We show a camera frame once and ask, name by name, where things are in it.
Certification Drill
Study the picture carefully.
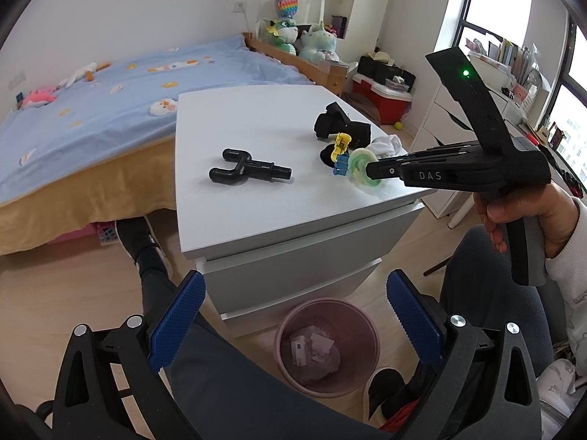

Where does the white wall shelf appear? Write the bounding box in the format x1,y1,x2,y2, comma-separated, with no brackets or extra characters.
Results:
293,0,396,78

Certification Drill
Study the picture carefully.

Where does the black fork massage head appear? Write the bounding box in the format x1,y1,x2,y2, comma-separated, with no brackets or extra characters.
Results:
208,148,293,185

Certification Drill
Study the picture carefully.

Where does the white arched lamp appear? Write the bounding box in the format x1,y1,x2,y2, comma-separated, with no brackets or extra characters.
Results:
306,0,327,27

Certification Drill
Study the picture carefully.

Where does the blue printed blanket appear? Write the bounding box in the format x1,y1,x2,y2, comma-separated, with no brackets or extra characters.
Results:
0,37,317,207

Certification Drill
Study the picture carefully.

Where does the black bag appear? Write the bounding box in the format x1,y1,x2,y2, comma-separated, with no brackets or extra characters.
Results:
358,55,416,89

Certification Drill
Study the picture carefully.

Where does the person's black shoe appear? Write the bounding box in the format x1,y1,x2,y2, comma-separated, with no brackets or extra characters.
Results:
367,369,416,422
117,217,172,280

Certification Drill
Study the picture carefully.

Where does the wooden bed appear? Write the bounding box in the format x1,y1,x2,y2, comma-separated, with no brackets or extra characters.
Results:
0,32,349,257

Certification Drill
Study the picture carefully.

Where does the row of books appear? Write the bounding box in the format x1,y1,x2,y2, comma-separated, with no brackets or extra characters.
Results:
465,37,553,102

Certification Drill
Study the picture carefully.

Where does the white sock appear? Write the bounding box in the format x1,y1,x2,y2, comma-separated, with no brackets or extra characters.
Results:
367,134,409,157

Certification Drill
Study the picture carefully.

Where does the white goose plush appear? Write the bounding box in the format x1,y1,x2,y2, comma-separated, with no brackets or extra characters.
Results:
57,62,99,89

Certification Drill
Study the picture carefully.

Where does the green dragon plush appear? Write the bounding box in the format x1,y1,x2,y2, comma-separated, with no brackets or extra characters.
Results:
266,18,300,56

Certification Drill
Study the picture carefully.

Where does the white patterned garment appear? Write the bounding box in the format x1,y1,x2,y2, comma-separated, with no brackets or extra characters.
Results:
536,357,587,427

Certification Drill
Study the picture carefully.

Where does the white label card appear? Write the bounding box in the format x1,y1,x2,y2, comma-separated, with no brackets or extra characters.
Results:
290,338,308,367

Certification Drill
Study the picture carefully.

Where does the black camera suction mount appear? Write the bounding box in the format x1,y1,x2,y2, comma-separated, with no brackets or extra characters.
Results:
314,102,373,166

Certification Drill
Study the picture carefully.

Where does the pink trash bin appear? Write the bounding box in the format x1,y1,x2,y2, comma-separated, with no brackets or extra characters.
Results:
274,298,381,399

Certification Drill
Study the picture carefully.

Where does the pink box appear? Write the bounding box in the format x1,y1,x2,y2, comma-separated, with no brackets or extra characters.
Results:
46,224,99,246

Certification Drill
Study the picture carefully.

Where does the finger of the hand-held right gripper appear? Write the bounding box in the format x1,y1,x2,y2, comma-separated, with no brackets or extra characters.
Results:
407,143,482,157
367,152,459,183

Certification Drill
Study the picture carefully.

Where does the person's right hand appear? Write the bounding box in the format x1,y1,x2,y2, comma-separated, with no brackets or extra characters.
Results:
474,181,581,262

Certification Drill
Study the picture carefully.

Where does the person's right black shoe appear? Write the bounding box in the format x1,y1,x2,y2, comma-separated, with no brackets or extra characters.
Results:
367,369,416,422

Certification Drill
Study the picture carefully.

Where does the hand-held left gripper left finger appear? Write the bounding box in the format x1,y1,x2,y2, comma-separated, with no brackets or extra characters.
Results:
52,270,207,440

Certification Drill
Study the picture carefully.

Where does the white drawer cabinet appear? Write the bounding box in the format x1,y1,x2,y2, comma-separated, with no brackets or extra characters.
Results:
174,85,425,340

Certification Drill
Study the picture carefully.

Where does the crumpled white paper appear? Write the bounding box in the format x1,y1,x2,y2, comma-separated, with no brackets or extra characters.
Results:
308,327,342,370

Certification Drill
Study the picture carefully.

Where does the teal dinosaur plush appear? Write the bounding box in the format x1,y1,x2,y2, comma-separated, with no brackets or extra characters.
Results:
298,23,340,63

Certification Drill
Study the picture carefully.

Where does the chair base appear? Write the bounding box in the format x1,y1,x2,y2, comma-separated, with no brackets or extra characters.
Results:
422,257,452,278

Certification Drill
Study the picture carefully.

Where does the white desk leg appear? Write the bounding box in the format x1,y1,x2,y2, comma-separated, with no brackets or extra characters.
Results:
447,188,478,229

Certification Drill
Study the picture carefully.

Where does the rainbow bag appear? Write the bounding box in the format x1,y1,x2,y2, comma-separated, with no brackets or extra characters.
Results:
275,0,301,22

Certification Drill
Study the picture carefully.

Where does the person's left black shoe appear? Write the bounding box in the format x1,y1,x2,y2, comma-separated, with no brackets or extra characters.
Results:
117,217,172,280

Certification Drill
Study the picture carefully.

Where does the person's right forearm white sleeve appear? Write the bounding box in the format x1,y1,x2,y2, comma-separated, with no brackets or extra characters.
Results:
543,197,587,331

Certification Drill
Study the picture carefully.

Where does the pink plush toy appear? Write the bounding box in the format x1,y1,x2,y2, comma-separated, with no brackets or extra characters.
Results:
21,87,58,109

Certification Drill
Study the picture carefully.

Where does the person's right leg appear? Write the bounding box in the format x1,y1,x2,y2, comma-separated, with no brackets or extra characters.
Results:
408,227,567,422

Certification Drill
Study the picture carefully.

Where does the brown beanbag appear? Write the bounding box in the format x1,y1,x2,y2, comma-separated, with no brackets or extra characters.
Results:
342,92,382,124

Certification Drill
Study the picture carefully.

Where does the green tape roll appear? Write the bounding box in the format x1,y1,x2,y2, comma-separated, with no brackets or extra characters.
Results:
346,148,383,190

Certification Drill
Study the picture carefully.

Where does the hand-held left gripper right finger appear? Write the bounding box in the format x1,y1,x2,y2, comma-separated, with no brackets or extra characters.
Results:
386,269,544,440

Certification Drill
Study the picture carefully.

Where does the red cooler box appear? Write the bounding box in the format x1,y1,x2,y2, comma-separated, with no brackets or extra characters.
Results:
351,73,413,125

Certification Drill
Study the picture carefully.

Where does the white desk drawer unit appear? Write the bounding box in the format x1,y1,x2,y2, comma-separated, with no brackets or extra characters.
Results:
408,82,528,218

